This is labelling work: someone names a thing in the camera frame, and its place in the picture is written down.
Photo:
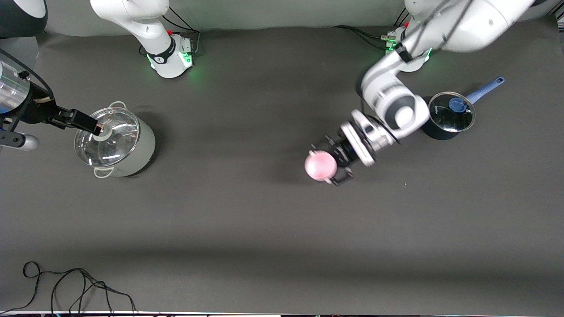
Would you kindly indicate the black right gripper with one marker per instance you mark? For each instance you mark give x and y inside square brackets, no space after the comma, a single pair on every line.
[36,110]

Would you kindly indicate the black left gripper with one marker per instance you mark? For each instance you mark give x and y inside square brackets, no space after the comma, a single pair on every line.
[343,152]

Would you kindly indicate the pink plastic cup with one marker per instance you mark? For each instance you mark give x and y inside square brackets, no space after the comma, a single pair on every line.
[320,165]

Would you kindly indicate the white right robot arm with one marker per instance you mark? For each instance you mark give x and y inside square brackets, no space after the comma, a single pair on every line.
[145,26]

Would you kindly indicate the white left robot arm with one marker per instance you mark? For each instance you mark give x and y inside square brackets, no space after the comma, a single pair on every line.
[462,22]

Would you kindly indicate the glass lid with beige knob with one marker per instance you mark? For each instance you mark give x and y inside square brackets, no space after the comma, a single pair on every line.
[114,145]

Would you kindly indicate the dark grey table mat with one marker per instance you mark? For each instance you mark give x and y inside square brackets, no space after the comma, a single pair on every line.
[282,220]

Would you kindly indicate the dark blue saucepan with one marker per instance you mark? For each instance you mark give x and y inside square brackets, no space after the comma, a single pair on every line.
[434,130]

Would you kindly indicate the glass lid with blue knob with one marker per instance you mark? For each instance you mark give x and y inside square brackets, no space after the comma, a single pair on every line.
[451,116]

